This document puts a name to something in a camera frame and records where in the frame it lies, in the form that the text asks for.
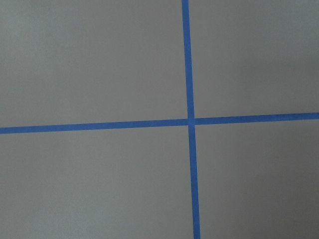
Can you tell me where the blue tape line crosswise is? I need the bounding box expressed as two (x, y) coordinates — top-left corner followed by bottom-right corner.
(0, 113), (319, 134)

